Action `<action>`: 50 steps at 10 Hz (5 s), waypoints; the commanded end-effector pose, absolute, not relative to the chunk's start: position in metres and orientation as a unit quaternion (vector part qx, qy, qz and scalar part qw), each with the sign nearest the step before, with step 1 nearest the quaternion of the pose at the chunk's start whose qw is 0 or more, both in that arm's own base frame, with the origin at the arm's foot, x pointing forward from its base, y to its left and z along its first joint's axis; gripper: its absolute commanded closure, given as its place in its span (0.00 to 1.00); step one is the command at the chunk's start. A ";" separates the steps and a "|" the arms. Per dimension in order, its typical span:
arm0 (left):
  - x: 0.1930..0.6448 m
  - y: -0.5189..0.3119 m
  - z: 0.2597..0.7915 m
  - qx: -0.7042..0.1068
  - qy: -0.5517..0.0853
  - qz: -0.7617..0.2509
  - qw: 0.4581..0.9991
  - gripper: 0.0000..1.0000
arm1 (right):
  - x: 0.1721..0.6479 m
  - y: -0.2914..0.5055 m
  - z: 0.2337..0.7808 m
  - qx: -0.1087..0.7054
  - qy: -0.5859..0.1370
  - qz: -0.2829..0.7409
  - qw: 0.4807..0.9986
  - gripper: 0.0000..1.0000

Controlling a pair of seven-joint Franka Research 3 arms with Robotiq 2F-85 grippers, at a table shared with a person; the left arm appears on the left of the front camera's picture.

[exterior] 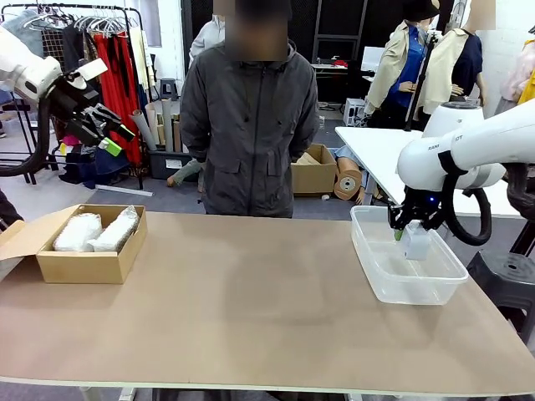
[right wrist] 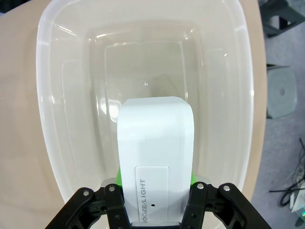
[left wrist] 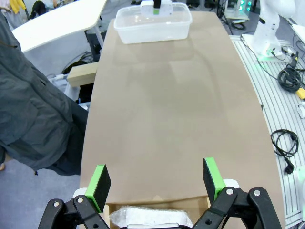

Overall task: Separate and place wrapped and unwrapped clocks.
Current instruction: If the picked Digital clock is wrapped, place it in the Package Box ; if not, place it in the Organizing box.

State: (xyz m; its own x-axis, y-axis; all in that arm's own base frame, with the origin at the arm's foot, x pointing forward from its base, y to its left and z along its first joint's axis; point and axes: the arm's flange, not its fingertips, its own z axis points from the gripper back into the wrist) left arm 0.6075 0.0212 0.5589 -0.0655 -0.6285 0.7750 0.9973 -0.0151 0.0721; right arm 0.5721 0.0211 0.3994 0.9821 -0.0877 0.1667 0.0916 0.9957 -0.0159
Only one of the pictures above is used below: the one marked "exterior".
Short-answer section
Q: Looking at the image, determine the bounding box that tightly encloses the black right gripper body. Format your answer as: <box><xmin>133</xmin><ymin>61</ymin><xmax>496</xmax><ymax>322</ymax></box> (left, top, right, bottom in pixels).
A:
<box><xmin>386</xmin><ymin>186</ymin><xmax>446</xmax><ymax>223</ymax></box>

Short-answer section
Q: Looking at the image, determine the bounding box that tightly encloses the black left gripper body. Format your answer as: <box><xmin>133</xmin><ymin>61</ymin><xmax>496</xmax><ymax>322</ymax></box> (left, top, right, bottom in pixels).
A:
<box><xmin>49</xmin><ymin>74</ymin><xmax>104</xmax><ymax>147</ymax></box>

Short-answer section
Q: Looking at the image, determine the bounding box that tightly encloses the unwrapped white clock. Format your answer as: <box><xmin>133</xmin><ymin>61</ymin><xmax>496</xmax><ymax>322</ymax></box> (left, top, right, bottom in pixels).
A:
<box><xmin>403</xmin><ymin>221</ymin><xmax>431</xmax><ymax>261</ymax></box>

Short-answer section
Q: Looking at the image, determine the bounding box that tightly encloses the narrow bubble-wrapped white clock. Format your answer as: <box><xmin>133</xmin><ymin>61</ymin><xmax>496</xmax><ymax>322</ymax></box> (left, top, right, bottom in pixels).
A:
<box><xmin>92</xmin><ymin>205</ymin><xmax>140</xmax><ymax>254</ymax></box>

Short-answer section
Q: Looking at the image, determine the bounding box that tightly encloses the wide bubble-wrapped white clock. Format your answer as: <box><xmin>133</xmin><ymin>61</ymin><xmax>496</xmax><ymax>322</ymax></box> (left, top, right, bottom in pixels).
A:
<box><xmin>53</xmin><ymin>212</ymin><xmax>104</xmax><ymax>253</ymax></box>

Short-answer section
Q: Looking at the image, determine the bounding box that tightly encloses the navy blue garment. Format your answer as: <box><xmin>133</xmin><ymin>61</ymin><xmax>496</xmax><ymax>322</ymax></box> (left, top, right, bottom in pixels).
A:
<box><xmin>60</xmin><ymin>145</ymin><xmax>131</xmax><ymax>189</ymax></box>

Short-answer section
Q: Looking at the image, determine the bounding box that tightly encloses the leaning grey cardboard roll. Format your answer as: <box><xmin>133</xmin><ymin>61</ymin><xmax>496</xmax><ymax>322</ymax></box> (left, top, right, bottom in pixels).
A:
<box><xmin>130</xmin><ymin>109</ymin><xmax>158</xmax><ymax>151</ymax></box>

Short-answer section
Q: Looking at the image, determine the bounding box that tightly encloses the beige paper roll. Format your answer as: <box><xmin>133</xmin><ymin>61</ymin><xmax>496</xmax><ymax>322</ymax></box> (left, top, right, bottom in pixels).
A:
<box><xmin>145</xmin><ymin>103</ymin><xmax>162</xmax><ymax>147</ymax></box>

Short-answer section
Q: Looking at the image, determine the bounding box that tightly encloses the red hanging dress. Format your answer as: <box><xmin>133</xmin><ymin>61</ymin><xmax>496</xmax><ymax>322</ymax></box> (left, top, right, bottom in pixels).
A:
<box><xmin>92</xmin><ymin>33</ymin><xmax>143</xmax><ymax>166</ymax></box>

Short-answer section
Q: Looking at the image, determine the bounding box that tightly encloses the white bar on floor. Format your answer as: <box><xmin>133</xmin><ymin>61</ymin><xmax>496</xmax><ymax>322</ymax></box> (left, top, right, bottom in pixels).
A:
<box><xmin>95</xmin><ymin>185</ymin><xmax>154</xmax><ymax>197</ymax></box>

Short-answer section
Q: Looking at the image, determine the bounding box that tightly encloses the tall grey tube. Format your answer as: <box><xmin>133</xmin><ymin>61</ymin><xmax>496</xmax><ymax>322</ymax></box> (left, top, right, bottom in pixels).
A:
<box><xmin>161</xmin><ymin>99</ymin><xmax>175</xmax><ymax>152</ymax></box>

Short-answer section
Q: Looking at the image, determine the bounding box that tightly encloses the black hanging garment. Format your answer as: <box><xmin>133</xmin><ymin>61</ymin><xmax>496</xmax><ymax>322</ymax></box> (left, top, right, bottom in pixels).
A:
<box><xmin>62</xmin><ymin>28</ymin><xmax>91</xmax><ymax>72</ymax></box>

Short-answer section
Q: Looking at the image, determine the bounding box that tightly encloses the dark grey storage bin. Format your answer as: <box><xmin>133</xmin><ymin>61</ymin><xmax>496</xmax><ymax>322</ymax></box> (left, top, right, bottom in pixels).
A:
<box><xmin>148</xmin><ymin>149</ymin><xmax>193</xmax><ymax>180</ymax></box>

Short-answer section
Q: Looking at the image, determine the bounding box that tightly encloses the dark checkered hanging dress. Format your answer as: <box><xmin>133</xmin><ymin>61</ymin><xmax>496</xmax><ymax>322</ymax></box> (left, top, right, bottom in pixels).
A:
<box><xmin>41</xmin><ymin>28</ymin><xmax>66</xmax><ymax>68</ymax></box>

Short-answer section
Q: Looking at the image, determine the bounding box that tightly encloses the small grey stool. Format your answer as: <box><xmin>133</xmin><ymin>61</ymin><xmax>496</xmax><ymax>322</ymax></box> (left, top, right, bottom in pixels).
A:
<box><xmin>160</xmin><ymin>78</ymin><xmax>180</xmax><ymax>102</ymax></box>

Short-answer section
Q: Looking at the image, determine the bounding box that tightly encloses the clear plastic container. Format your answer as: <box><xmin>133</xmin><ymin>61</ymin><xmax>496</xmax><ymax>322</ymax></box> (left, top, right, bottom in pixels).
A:
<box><xmin>349</xmin><ymin>205</ymin><xmax>470</xmax><ymax>306</ymax></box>

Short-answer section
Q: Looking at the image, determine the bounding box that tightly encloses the white work table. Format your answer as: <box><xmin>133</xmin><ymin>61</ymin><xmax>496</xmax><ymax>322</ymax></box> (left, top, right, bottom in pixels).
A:
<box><xmin>335</xmin><ymin>126</ymin><xmax>535</xmax><ymax>218</ymax></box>

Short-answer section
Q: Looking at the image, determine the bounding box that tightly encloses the cream hanging garment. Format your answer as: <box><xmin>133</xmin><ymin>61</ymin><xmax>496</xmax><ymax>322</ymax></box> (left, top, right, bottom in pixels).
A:
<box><xmin>127</xmin><ymin>27</ymin><xmax>152</xmax><ymax>91</ymax></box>

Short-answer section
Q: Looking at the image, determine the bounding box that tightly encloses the child mannequin in green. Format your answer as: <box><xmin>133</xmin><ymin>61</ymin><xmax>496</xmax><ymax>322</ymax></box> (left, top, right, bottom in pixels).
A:
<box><xmin>166</xmin><ymin>158</ymin><xmax>206</xmax><ymax>193</ymax></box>

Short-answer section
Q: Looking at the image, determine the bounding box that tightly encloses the grey-blue hanging sweater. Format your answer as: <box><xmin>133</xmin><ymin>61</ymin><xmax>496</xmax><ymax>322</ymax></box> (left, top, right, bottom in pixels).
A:
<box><xmin>2</xmin><ymin>10</ymin><xmax>45</xmax><ymax>59</ymax></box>

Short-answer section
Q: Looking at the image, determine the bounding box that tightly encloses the lying mannequin torso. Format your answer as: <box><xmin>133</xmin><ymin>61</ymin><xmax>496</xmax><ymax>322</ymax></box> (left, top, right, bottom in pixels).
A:
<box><xmin>334</xmin><ymin>144</ymin><xmax>373</xmax><ymax>197</ymax></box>

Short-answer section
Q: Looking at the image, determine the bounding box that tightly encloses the black metal clothes rack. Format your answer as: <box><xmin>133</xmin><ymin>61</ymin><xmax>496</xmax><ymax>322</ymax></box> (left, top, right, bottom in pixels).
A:
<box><xmin>0</xmin><ymin>3</ymin><xmax>145</xmax><ymax>191</ymax></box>

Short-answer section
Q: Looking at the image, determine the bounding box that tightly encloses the black plastic stool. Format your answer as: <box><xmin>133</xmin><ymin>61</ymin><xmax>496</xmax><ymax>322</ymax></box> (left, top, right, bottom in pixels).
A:
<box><xmin>466</xmin><ymin>250</ymin><xmax>535</xmax><ymax>335</ymax></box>

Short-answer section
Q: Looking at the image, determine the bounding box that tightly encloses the cardboard box on floor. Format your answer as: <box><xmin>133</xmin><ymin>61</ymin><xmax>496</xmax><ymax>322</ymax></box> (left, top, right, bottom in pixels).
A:
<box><xmin>291</xmin><ymin>144</ymin><xmax>339</xmax><ymax>197</ymax></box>

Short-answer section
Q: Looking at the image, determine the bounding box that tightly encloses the white computer case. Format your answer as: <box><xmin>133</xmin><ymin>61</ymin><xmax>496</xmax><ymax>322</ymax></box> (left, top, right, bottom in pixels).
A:
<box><xmin>345</xmin><ymin>98</ymin><xmax>369</xmax><ymax>126</ymax></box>

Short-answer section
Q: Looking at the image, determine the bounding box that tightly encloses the bystander in dark sleeve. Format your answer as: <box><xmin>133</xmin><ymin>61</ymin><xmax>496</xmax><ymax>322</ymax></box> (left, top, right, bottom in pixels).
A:
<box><xmin>0</xmin><ymin>190</ymin><xmax>24</xmax><ymax>233</ymax></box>

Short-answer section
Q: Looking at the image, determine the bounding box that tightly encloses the open brown cardboard box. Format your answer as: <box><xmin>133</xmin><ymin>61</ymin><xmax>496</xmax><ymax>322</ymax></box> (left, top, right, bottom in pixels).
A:
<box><xmin>0</xmin><ymin>203</ymin><xmax>149</xmax><ymax>285</ymax></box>

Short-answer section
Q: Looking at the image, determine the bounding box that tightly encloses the black tripod stand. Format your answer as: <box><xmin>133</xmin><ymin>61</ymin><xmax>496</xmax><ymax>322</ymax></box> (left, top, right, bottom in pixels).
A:
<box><xmin>403</xmin><ymin>31</ymin><xmax>440</xmax><ymax>133</ymax></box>

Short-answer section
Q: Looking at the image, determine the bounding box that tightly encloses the person in grey jacket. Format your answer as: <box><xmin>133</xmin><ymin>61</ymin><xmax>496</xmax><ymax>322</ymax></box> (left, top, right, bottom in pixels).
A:
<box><xmin>179</xmin><ymin>0</ymin><xmax>321</xmax><ymax>219</ymax></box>

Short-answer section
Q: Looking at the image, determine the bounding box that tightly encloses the mannequin cream jacket navy shirt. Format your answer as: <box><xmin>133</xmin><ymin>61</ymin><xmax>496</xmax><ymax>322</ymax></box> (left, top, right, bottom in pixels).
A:
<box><xmin>417</xmin><ymin>0</ymin><xmax>488</xmax><ymax>126</ymax></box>

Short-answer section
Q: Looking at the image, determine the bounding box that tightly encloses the mannequin beige coat blue shirt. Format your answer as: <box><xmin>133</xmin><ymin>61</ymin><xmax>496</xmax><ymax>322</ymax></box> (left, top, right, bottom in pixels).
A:
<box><xmin>363</xmin><ymin>0</ymin><xmax>438</xmax><ymax>129</ymax></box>

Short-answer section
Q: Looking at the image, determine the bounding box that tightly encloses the white monitor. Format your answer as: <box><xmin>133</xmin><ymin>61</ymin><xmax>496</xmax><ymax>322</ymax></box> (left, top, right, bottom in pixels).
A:
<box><xmin>359</xmin><ymin>45</ymin><xmax>392</xmax><ymax>72</ymax></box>

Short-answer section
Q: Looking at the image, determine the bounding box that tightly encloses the mannequin with yellow garment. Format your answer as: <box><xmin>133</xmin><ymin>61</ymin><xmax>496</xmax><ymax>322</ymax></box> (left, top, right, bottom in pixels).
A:
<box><xmin>495</xmin><ymin>39</ymin><xmax>535</xmax><ymax>116</ymax></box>

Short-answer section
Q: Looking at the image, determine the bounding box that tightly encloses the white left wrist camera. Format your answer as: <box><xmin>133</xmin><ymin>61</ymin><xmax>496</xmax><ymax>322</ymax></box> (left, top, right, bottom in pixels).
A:
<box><xmin>77</xmin><ymin>58</ymin><xmax>110</xmax><ymax>83</ymax></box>

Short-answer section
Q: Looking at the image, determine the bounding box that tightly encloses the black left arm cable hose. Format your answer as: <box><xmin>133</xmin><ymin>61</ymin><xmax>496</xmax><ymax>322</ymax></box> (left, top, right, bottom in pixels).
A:
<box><xmin>0</xmin><ymin>77</ymin><xmax>58</xmax><ymax>177</ymax></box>

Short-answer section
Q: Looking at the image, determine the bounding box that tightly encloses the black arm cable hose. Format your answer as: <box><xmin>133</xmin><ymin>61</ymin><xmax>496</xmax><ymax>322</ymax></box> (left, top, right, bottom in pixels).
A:
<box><xmin>438</xmin><ymin>152</ymin><xmax>535</xmax><ymax>246</ymax></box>
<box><xmin>0</xmin><ymin>77</ymin><xmax>58</xmax><ymax>177</ymax></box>

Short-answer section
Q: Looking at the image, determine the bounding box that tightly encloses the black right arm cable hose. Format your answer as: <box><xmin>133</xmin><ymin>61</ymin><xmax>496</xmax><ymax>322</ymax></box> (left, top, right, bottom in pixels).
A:
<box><xmin>438</xmin><ymin>152</ymin><xmax>535</xmax><ymax>246</ymax></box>

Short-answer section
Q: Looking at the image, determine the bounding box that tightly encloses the white table leg frame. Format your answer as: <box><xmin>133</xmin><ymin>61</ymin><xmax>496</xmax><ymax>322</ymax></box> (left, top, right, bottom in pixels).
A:
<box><xmin>78</xmin><ymin>384</ymin><xmax>139</xmax><ymax>401</ymax></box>

